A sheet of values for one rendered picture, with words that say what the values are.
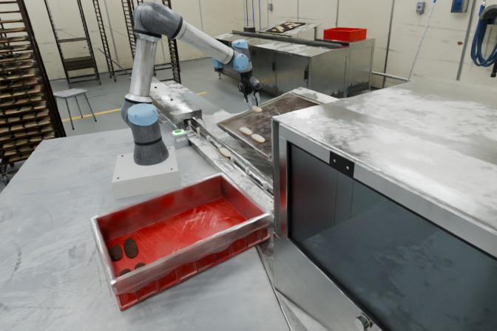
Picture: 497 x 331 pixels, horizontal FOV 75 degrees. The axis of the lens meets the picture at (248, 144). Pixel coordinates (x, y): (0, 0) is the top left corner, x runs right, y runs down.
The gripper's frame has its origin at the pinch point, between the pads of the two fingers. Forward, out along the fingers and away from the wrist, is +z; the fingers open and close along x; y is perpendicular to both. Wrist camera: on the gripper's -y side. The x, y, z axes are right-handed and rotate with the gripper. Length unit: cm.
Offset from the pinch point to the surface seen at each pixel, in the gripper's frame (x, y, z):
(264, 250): 53, -78, 8
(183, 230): 69, -54, 4
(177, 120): 33.7, 33.0, 2.7
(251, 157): 21.6, -23.8, 12.4
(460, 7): -332, 65, 27
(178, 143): 44.2, 8.9, 5.1
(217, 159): 38.1, -22.9, 5.2
